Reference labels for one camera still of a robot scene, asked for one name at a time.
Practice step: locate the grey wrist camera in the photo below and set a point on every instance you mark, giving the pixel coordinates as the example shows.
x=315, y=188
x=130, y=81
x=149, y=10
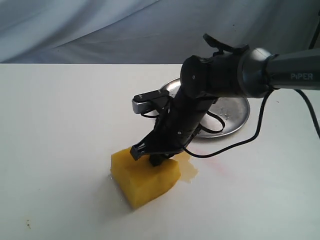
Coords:
x=156, y=100

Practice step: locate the yellow sponge block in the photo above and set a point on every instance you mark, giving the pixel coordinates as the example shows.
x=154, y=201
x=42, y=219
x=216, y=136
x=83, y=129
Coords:
x=141, y=182

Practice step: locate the white backdrop cloth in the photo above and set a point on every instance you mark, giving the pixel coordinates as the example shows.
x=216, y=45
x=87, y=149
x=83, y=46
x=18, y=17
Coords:
x=148, y=31

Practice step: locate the black stand pole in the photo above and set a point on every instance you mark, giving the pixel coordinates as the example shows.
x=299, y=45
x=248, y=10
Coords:
x=314, y=38

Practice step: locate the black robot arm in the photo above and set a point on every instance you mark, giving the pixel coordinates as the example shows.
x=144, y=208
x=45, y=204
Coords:
x=237, y=73

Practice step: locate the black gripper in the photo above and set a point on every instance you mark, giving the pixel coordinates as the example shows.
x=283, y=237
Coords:
x=175, y=129

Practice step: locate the round steel plate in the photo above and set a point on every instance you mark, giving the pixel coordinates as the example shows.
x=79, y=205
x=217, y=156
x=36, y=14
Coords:
x=233, y=111

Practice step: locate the brown liquid spill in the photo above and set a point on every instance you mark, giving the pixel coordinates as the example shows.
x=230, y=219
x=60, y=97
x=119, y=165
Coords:
x=187, y=169

